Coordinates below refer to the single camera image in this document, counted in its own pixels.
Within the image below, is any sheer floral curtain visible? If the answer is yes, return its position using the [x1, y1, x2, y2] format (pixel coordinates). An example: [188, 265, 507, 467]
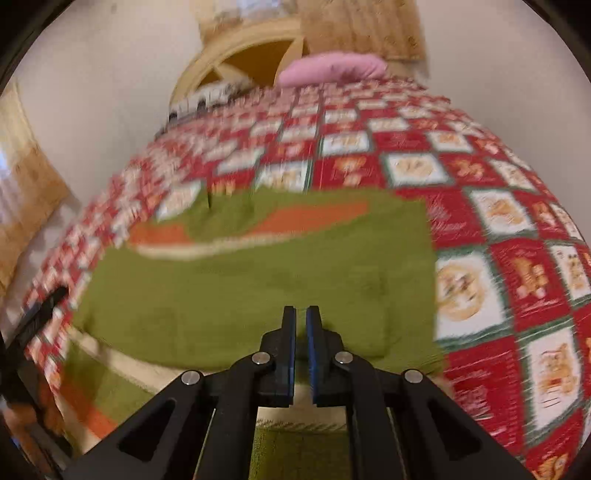
[198, 0, 303, 43]

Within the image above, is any cream wooden headboard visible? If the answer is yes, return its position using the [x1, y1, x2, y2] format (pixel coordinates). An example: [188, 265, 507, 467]
[168, 18, 309, 121]

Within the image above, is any green sweater with orange stripe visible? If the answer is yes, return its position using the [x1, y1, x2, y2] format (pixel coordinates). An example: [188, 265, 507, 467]
[55, 187, 446, 480]

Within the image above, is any white printed pillow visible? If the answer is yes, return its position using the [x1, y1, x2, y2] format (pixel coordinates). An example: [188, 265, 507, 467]
[167, 78, 254, 124]

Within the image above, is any pink pillow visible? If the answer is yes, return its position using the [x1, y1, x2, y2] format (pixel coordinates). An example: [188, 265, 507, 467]
[277, 52, 389, 88]

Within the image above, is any red bear printed blanket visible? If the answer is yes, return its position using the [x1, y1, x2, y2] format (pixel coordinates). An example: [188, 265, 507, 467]
[18, 76, 591, 480]

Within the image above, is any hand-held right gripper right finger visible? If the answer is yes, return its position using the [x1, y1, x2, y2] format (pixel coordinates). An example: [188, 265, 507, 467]
[305, 305, 536, 480]

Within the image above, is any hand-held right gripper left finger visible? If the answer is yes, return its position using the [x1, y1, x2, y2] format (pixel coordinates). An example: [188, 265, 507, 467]
[60, 305, 297, 480]

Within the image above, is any tan floral curtain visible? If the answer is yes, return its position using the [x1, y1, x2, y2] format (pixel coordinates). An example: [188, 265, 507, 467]
[299, 0, 426, 62]
[0, 82, 71, 289]

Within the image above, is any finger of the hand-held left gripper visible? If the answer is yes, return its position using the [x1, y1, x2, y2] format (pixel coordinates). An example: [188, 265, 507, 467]
[14, 285, 70, 344]

